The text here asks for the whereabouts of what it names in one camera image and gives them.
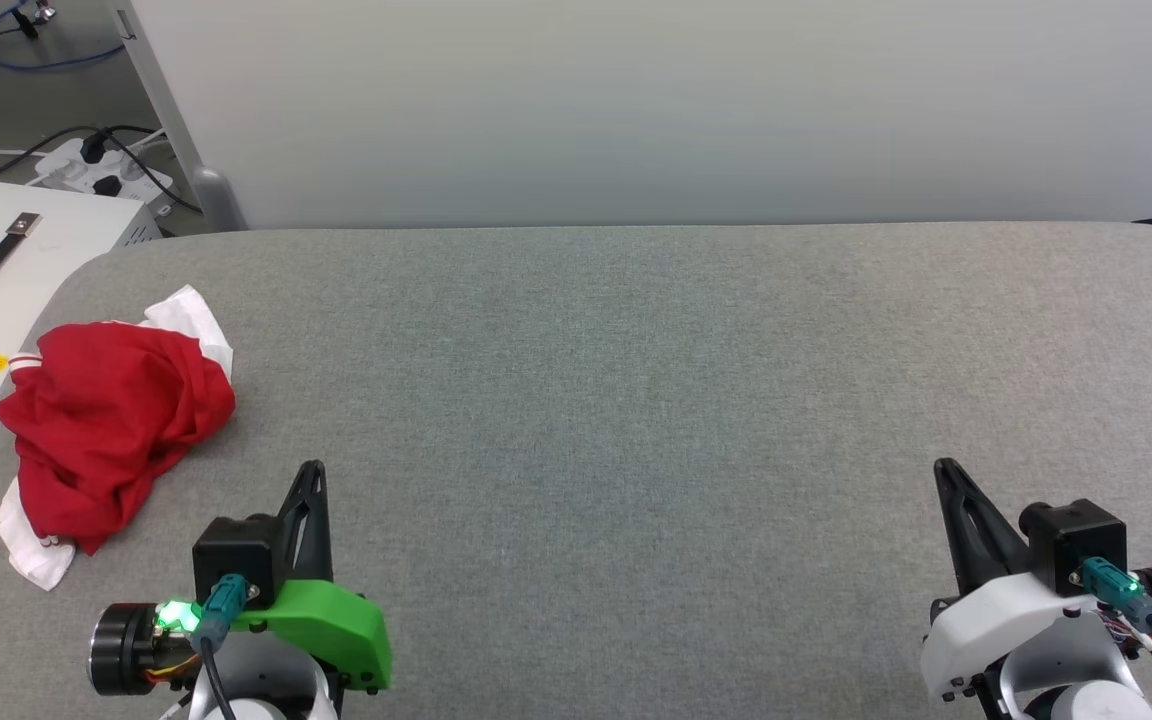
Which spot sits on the black power plug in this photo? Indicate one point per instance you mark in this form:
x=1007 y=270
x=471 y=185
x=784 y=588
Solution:
x=93 y=147
x=108 y=186

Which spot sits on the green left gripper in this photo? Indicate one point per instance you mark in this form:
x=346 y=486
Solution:
x=331 y=630

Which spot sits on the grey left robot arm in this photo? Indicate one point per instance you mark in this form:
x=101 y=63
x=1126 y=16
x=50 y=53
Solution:
x=251 y=712

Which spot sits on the white equipment box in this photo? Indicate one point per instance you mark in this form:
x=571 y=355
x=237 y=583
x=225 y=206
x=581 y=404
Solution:
x=56 y=245

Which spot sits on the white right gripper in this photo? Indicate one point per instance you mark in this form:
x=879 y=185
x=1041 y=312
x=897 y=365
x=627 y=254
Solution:
x=1006 y=630

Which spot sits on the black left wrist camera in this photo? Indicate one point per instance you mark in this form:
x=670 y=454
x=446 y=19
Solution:
x=236 y=550

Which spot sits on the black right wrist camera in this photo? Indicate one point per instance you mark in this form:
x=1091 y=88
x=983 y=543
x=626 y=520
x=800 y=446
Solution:
x=1071 y=540

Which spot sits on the white partition panel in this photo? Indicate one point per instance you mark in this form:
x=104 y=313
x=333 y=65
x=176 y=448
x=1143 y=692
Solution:
x=686 y=110

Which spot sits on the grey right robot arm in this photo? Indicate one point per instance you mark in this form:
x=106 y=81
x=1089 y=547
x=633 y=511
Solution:
x=1096 y=705

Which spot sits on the red and white t-shirt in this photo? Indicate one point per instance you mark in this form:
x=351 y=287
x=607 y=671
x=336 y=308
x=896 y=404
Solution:
x=106 y=420

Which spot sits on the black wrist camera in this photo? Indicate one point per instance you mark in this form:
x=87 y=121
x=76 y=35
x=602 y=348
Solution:
x=236 y=550
x=1071 y=540

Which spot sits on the grey metal partition post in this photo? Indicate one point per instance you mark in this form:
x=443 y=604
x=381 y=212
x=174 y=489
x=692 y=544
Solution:
x=176 y=130

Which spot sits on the white power strip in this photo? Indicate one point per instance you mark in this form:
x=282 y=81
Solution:
x=86 y=172

